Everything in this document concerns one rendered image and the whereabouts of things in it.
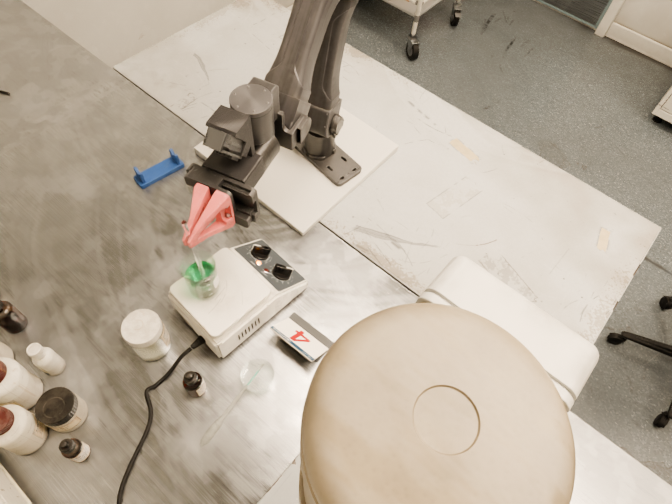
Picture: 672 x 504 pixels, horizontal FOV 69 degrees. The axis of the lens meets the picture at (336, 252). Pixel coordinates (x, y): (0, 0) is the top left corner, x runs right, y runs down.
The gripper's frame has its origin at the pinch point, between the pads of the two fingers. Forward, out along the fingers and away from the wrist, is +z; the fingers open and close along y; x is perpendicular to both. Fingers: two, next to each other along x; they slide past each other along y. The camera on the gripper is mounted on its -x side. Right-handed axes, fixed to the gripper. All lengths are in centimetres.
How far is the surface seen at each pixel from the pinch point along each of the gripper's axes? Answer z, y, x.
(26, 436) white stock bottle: 29.2, -11.8, 18.2
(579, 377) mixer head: 14, 37, -36
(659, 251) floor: -136, 119, 120
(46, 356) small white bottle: 19.1, -17.3, 18.4
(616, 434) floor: -48, 112, 117
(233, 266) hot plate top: -5.7, 0.7, 16.2
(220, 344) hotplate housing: 6.3, 5.2, 18.0
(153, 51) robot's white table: -54, -52, 27
